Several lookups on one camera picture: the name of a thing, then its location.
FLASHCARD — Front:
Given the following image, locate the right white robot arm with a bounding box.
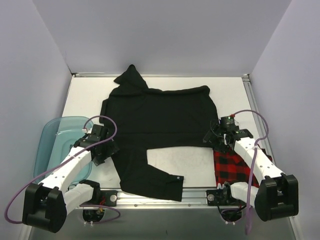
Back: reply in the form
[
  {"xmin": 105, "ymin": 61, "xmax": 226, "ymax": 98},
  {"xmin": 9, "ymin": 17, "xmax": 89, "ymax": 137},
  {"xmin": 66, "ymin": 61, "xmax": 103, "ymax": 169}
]
[{"xmin": 203, "ymin": 115, "xmax": 299, "ymax": 222}]

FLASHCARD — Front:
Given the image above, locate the front aluminium table rail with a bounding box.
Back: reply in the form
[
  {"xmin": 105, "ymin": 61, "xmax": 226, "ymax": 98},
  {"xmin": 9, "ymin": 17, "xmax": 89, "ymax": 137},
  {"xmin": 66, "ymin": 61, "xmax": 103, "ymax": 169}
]
[{"xmin": 27, "ymin": 187, "xmax": 297, "ymax": 210}]

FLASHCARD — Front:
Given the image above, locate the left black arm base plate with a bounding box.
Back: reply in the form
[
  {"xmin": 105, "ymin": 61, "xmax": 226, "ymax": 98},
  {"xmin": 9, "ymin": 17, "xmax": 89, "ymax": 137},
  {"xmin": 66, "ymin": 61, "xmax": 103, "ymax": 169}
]
[{"xmin": 92, "ymin": 190, "xmax": 118, "ymax": 207}]

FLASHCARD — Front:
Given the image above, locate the back aluminium table rail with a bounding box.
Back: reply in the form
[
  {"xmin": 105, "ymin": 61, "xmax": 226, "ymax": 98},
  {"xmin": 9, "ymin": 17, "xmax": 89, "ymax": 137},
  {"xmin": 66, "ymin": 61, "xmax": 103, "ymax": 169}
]
[{"xmin": 72, "ymin": 72, "xmax": 250, "ymax": 79}]

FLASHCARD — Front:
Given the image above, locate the black long sleeve shirt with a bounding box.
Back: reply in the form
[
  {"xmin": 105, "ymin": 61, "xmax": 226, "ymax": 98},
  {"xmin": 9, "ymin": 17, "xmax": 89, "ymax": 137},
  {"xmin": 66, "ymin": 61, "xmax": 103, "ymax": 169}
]
[{"xmin": 99, "ymin": 65, "xmax": 218, "ymax": 202}]

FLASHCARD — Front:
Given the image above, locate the red black plaid shirt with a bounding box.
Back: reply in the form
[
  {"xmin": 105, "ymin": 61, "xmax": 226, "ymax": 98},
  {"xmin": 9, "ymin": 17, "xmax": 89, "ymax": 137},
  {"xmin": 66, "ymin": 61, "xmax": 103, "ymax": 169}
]
[{"xmin": 213, "ymin": 143, "xmax": 273, "ymax": 190}]

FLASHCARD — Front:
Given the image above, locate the translucent blue plastic bin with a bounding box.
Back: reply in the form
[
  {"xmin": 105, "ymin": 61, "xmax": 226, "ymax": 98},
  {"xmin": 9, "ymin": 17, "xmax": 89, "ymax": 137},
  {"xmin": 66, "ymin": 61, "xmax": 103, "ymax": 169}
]
[{"xmin": 33, "ymin": 116, "xmax": 88, "ymax": 177}]

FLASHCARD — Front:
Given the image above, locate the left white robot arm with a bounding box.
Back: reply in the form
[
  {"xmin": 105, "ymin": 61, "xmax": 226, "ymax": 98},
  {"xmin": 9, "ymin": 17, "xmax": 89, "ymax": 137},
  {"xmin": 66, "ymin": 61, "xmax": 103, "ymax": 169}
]
[{"xmin": 22, "ymin": 124, "xmax": 119, "ymax": 233}]

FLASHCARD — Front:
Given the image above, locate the aluminium table rail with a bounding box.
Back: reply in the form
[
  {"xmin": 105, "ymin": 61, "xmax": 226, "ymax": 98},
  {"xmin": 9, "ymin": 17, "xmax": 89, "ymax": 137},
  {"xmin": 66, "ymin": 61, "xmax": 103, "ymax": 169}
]
[
  {"xmin": 27, "ymin": 187, "xmax": 297, "ymax": 210},
  {"xmin": 241, "ymin": 76, "xmax": 276, "ymax": 161},
  {"xmin": 72, "ymin": 72, "xmax": 250, "ymax": 79}
]

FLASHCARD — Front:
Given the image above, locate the right aluminium table rail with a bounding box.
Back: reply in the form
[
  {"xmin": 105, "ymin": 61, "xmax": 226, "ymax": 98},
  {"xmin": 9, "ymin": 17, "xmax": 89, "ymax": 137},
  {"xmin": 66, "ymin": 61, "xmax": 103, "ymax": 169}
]
[{"xmin": 241, "ymin": 76, "xmax": 276, "ymax": 161}]

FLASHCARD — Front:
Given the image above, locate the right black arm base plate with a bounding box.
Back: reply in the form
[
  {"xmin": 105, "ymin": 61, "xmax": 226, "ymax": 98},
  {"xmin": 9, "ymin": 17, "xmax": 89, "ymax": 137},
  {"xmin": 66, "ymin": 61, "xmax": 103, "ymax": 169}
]
[{"xmin": 205, "ymin": 182, "xmax": 246, "ymax": 207}]

